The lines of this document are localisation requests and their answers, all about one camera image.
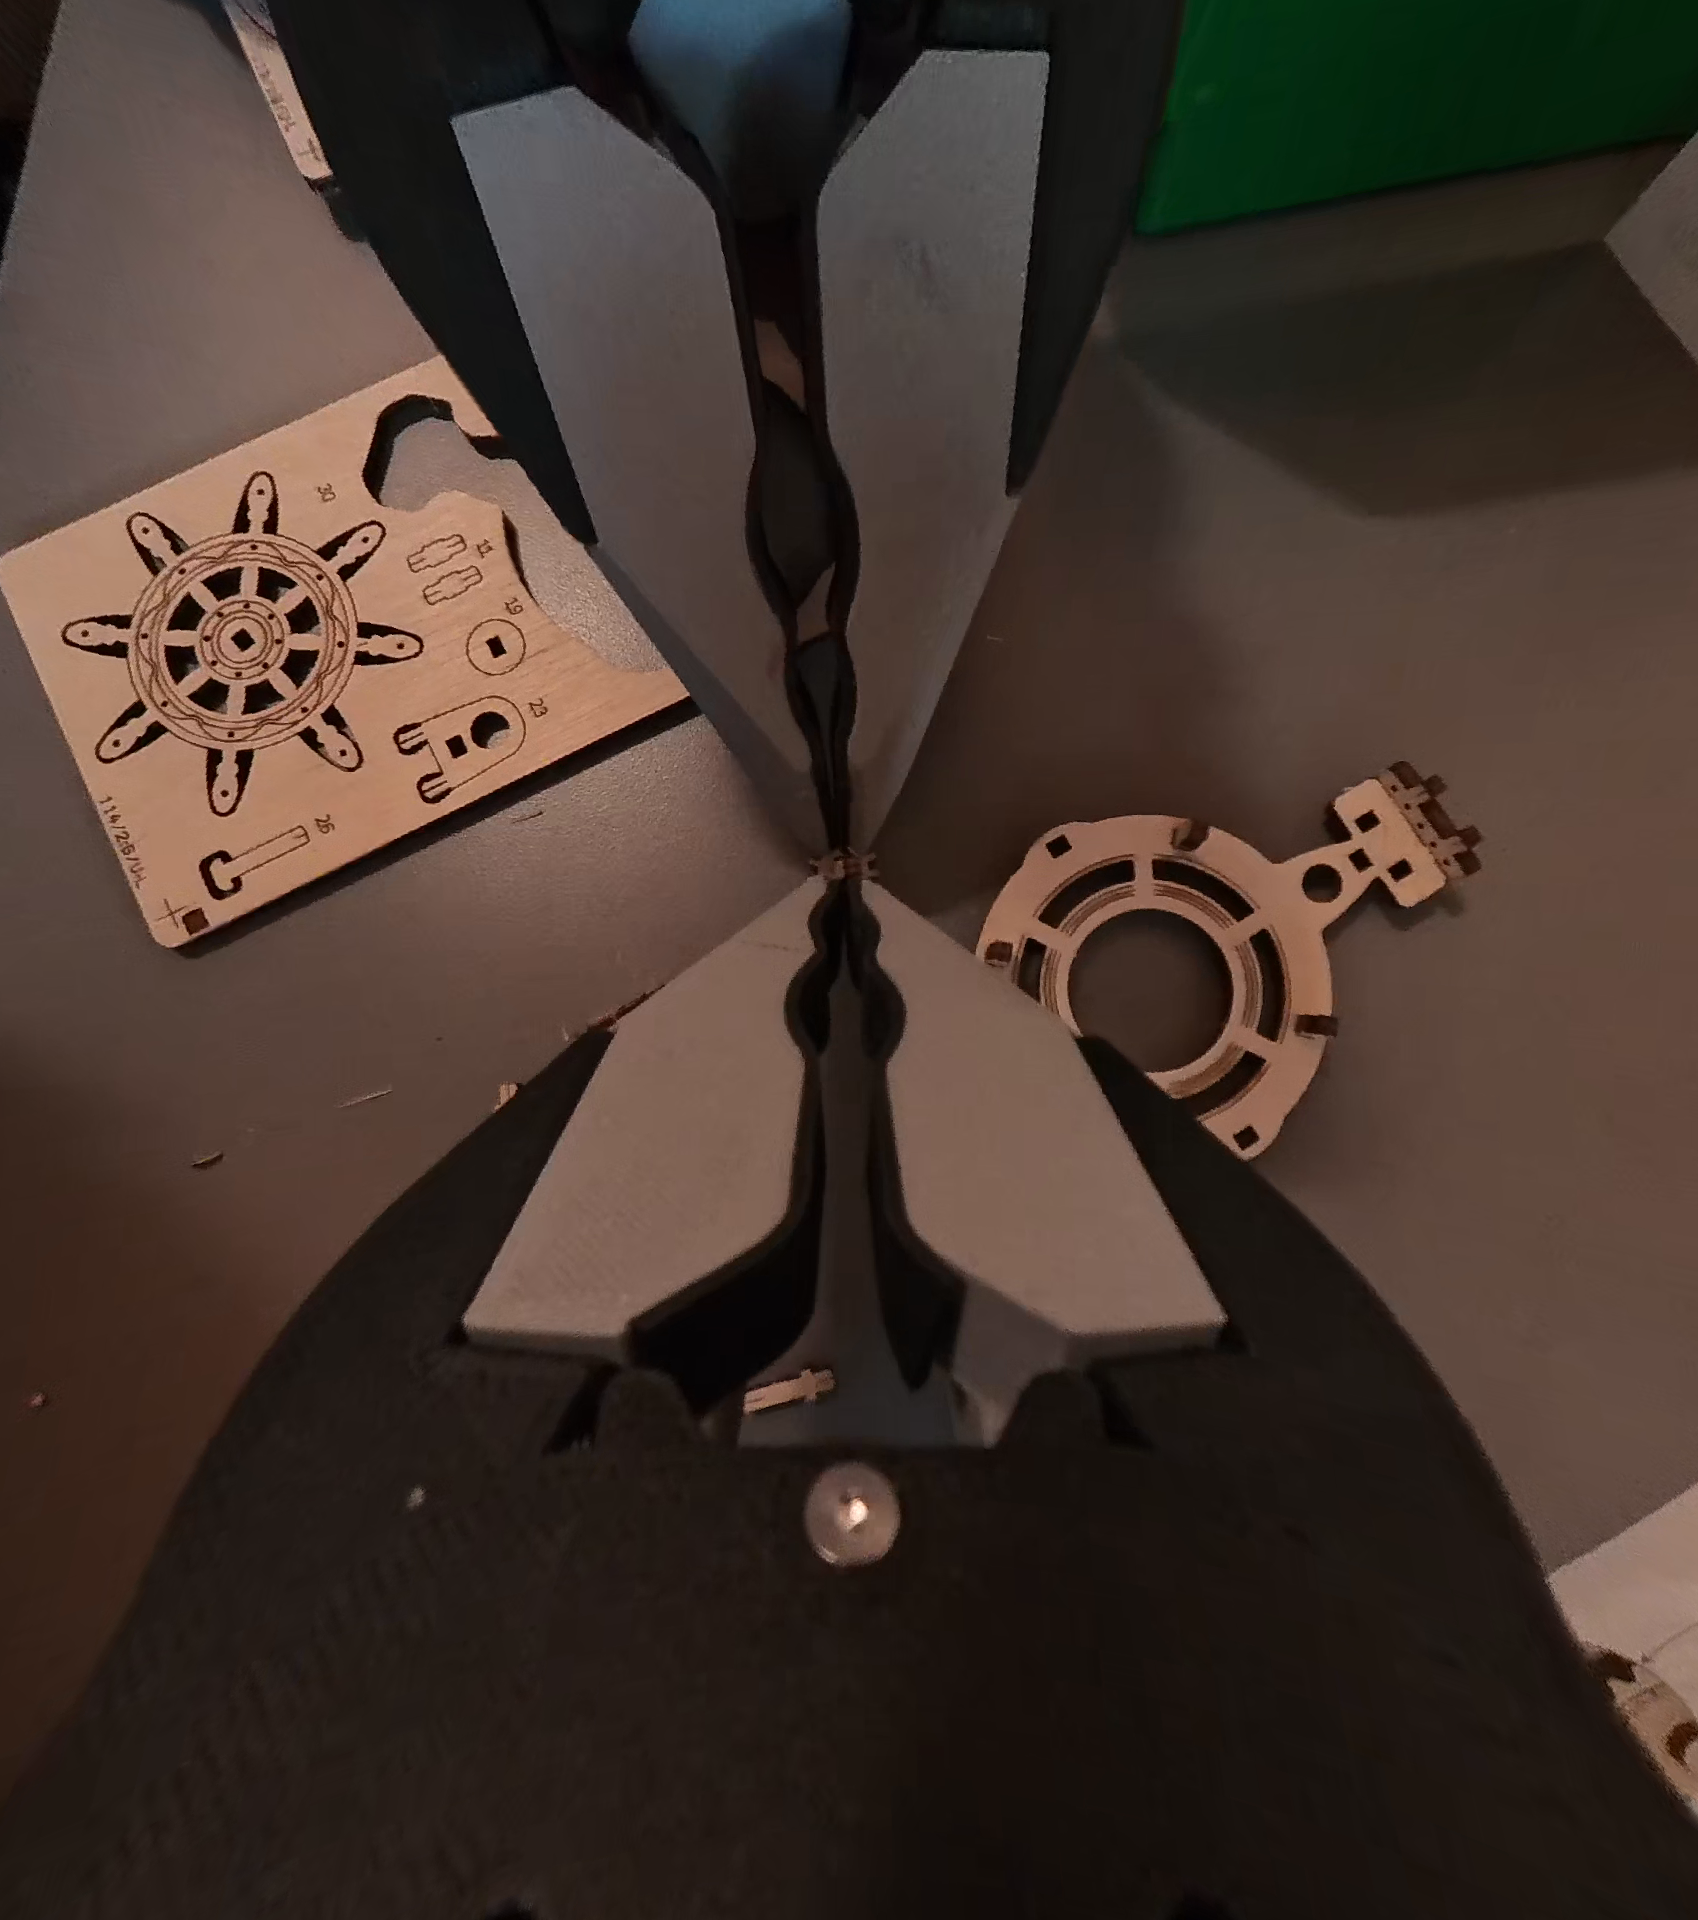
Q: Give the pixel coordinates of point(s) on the wooden parts sheet with wheel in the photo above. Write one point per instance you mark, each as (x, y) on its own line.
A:
(339, 841)

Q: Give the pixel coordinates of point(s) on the small wooden pin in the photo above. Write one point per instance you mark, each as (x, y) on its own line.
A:
(789, 1389)

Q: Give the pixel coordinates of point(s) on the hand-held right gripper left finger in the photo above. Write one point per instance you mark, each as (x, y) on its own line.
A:
(639, 1184)

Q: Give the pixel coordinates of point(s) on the small wooden gear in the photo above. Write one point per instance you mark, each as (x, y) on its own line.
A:
(844, 866)

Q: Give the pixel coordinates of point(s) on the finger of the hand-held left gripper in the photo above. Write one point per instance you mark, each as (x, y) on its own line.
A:
(608, 330)
(938, 375)

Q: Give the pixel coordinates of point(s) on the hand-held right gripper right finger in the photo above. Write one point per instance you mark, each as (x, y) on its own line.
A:
(1044, 1184)

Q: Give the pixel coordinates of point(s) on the green plastic box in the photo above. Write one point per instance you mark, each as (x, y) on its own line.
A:
(1389, 104)

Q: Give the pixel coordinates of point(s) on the small wooden parts sheet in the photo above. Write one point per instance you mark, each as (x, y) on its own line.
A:
(282, 104)

